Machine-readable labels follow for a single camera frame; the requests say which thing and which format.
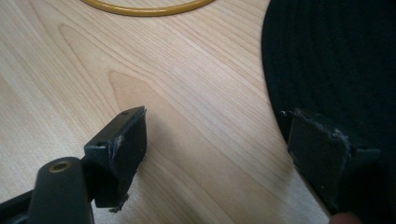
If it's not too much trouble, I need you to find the black round mat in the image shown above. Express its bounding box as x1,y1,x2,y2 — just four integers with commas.
261,0,396,224

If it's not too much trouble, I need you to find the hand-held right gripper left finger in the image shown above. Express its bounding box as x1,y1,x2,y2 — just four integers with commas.
83,105,148,214

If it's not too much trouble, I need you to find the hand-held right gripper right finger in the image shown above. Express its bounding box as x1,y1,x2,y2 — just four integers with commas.
287,107,381,213

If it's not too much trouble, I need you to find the yellow ring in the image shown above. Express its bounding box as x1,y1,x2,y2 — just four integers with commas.
79,0,216,18

